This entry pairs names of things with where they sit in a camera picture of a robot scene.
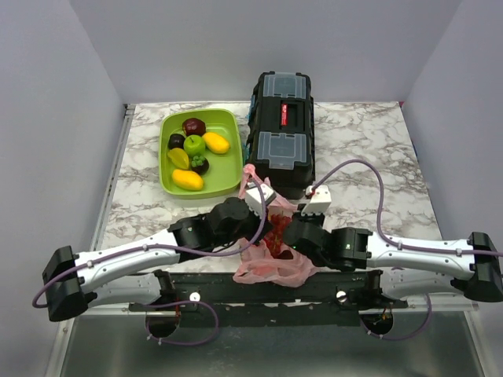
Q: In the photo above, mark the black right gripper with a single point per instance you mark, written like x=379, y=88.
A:
x=298, y=217

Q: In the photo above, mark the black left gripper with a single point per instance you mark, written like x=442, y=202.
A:
x=257, y=220

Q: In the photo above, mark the pink plastic bag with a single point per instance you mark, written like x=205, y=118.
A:
x=258, y=266

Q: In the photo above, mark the red fake grape bunch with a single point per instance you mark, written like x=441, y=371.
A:
x=274, y=238

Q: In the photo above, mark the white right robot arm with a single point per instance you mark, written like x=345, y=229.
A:
x=468, y=267

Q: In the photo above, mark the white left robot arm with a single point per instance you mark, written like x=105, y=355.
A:
x=71, y=279

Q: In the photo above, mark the yellow fake mango lower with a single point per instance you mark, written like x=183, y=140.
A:
x=187, y=180

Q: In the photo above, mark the yellow fake mango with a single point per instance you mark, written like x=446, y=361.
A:
x=216, y=143
x=187, y=180

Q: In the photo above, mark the fake mangosteen green top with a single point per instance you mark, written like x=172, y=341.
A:
x=199, y=164

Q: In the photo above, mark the yellow fake mango upper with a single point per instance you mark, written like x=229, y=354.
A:
x=216, y=143

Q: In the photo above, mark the green fake apple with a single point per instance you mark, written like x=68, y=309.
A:
x=194, y=145

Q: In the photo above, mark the yellow fake starfruit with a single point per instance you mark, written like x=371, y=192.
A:
x=179, y=158

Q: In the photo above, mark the dark purple fake plum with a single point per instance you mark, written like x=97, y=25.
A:
x=176, y=141

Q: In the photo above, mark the dark red fake apple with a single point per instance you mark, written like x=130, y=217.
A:
x=194, y=126

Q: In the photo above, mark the green plastic tray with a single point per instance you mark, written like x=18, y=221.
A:
x=224, y=173

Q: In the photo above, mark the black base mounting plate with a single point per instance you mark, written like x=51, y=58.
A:
x=200, y=300

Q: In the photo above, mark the black plastic toolbox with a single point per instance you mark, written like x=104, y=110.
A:
x=281, y=132

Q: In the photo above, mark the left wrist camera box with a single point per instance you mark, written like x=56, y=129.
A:
x=259, y=197

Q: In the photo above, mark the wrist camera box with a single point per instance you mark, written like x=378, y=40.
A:
x=259, y=197
x=319, y=200

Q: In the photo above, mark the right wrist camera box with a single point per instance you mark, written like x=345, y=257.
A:
x=319, y=200

